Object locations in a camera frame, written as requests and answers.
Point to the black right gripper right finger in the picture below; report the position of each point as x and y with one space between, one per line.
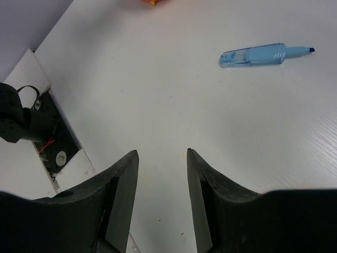
228 217

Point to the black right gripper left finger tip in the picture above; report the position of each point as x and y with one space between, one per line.
94 216

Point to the blue highlighter pen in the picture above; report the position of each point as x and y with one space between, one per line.
271 54

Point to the orange round desk organizer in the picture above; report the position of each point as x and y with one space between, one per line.
154 2

